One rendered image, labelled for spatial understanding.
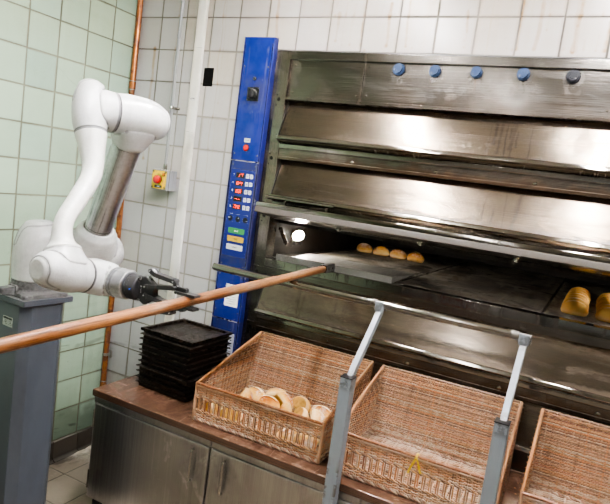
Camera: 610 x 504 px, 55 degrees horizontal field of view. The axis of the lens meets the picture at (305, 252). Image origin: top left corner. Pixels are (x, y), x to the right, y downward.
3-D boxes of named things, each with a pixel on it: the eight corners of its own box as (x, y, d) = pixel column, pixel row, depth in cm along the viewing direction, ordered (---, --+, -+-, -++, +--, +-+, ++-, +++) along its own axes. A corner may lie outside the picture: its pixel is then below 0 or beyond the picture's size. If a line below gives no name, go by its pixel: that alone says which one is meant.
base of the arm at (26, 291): (-16, 291, 212) (-15, 276, 212) (39, 286, 232) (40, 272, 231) (14, 302, 203) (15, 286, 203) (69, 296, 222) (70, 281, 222)
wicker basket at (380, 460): (372, 426, 245) (382, 362, 242) (512, 470, 222) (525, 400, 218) (326, 471, 201) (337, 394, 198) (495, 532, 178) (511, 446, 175)
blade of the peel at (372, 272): (391, 283, 243) (392, 276, 242) (275, 259, 266) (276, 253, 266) (414, 274, 275) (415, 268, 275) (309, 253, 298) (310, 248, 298)
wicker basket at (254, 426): (252, 387, 271) (260, 329, 268) (367, 423, 247) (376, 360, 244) (188, 419, 227) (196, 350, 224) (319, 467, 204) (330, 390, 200)
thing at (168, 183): (159, 189, 294) (161, 169, 293) (175, 191, 289) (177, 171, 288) (149, 188, 287) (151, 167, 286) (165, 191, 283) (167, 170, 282)
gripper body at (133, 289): (141, 270, 175) (166, 276, 171) (138, 298, 176) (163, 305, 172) (123, 272, 168) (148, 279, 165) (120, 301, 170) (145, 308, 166)
